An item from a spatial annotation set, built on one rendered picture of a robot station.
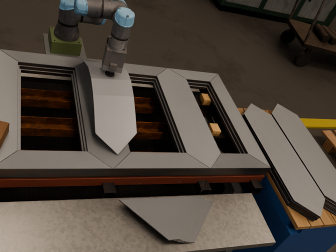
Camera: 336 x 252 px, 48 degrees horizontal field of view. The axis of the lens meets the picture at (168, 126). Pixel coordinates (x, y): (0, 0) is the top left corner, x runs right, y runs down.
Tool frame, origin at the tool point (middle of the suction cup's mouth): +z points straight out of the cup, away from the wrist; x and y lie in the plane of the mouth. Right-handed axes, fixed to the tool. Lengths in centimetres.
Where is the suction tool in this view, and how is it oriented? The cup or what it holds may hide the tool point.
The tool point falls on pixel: (109, 76)
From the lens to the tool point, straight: 169.4
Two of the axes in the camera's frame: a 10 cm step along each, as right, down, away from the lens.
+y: 9.4, 1.5, 3.0
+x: -1.2, -6.9, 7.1
